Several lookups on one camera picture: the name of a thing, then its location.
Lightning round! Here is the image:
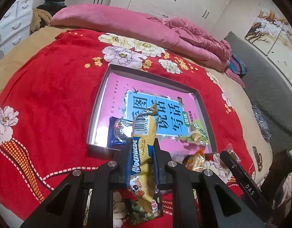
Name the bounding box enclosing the blue Oreo-style cookie packet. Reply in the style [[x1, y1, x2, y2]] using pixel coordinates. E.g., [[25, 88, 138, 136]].
[[107, 116, 133, 150]]

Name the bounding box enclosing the orange biscuit packet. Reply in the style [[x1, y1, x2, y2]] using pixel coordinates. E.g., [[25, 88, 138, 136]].
[[184, 149, 206, 172]]

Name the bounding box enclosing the yellow Alpenliebe candy packet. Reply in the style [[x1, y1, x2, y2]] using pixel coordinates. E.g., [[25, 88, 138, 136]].
[[128, 104, 158, 202]]

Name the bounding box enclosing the dark shallow box tray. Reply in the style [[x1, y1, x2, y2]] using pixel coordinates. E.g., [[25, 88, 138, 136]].
[[86, 64, 218, 159]]

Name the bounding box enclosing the pink quilt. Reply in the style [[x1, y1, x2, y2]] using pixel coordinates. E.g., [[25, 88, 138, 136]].
[[50, 4, 245, 88]]

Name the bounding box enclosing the clear oat crisp bag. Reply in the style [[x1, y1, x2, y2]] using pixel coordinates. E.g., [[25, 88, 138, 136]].
[[224, 143, 241, 163]]

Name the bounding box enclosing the light green snack packet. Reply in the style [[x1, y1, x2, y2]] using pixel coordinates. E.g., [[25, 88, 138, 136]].
[[180, 119, 209, 146]]

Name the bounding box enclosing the red floral blanket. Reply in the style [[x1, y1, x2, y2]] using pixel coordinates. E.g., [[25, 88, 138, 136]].
[[0, 27, 256, 220]]

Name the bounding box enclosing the green peas snack packet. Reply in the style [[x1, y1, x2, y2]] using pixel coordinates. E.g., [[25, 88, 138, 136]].
[[125, 192, 163, 225]]

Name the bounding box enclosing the pink and blue book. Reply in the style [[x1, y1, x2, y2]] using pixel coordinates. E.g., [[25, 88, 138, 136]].
[[94, 72, 211, 155]]

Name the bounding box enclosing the white drawer cabinet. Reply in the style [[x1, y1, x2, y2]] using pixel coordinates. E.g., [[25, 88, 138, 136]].
[[0, 0, 33, 55]]

